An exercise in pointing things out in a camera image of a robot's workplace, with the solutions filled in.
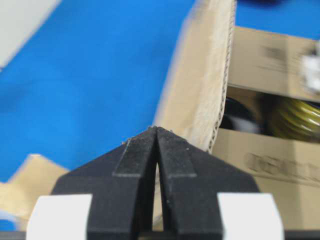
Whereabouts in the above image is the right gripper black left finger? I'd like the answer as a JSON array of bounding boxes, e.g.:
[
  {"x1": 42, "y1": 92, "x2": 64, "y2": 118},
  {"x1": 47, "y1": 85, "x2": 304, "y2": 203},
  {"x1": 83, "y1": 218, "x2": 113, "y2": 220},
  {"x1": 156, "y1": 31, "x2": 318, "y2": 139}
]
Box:
[{"x1": 26, "y1": 126, "x2": 158, "y2": 240}]

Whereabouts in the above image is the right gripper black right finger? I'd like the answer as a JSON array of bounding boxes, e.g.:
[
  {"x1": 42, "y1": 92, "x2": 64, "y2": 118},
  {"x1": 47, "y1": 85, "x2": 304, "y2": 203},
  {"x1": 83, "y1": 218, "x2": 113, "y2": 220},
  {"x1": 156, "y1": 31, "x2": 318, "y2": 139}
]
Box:
[{"x1": 156, "y1": 127, "x2": 260, "y2": 240}]

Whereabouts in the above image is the brown cardboard box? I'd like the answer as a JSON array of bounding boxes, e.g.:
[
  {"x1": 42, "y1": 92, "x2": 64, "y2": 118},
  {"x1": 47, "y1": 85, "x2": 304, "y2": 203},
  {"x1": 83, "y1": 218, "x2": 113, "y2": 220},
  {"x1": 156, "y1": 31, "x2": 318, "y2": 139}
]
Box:
[{"x1": 0, "y1": 0, "x2": 320, "y2": 230}]

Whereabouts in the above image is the blue table cloth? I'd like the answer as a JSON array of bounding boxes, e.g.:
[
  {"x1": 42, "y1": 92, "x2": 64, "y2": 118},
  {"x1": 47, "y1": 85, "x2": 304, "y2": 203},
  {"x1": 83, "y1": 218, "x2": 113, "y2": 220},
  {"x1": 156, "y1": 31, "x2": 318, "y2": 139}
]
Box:
[{"x1": 0, "y1": 0, "x2": 320, "y2": 232}]

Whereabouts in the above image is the black spool yellow wire right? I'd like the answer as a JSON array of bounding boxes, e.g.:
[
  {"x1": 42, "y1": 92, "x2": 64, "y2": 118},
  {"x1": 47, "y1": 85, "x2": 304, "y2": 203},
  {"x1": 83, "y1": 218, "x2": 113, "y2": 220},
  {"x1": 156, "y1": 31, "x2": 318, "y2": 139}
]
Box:
[{"x1": 221, "y1": 93, "x2": 320, "y2": 141}]

